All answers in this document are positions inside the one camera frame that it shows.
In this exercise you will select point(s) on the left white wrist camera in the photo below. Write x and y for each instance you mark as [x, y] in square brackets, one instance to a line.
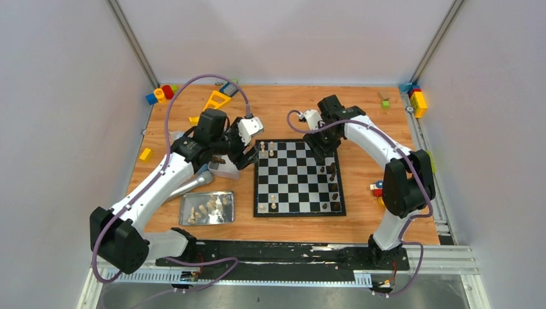
[249, 128]

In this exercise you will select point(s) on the black silver chess board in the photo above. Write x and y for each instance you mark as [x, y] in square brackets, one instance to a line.
[288, 182]

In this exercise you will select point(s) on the colourful toy blocks corner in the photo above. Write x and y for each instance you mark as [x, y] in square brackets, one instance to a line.
[161, 95]
[416, 98]

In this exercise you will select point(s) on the small yellow block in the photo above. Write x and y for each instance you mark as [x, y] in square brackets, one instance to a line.
[146, 155]

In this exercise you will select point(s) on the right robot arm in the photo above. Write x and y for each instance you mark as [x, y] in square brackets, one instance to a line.
[407, 185]

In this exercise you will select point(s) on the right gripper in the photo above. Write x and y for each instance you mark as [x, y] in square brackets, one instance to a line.
[320, 150]

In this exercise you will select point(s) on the blue green toy block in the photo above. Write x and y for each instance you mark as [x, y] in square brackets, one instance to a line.
[229, 89]

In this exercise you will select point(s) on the tin box with dark pieces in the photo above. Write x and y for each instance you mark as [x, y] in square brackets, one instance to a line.
[221, 166]

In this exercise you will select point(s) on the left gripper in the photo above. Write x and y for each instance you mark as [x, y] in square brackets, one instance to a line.
[239, 150]

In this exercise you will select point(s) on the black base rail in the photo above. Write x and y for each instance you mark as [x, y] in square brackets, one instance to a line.
[286, 261]

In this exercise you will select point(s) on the tin lid with light pieces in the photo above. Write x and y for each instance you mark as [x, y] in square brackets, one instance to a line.
[207, 208]

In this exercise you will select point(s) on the colourful toy blocks right corner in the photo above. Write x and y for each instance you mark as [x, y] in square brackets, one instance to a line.
[416, 98]

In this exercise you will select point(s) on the silver microphone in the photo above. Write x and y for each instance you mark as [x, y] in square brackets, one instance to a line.
[199, 180]

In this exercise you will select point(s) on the colourful toy car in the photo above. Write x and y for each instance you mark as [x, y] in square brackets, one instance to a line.
[376, 191]

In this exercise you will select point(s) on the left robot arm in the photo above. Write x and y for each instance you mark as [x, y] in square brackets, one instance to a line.
[117, 233]

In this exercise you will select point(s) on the yellow toy saw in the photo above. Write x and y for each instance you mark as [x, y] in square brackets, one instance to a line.
[217, 100]

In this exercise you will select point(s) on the colourful toy blocks left corner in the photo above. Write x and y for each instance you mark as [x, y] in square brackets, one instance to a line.
[161, 95]

